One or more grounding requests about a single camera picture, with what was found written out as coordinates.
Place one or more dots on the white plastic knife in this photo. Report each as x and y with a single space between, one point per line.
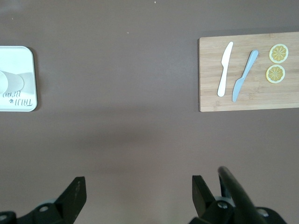
225 67

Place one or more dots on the bamboo cutting board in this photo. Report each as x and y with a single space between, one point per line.
257 98

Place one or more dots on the grey plastic knife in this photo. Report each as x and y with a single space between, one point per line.
245 72

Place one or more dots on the white plastic cup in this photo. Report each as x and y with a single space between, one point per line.
14 81

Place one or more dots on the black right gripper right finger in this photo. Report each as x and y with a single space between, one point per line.
203 200

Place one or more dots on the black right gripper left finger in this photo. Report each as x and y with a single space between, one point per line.
72 198

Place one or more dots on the cream tray with bear print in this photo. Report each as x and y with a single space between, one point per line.
18 58

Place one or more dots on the yellow lemon slice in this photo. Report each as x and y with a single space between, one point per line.
278 53
275 74

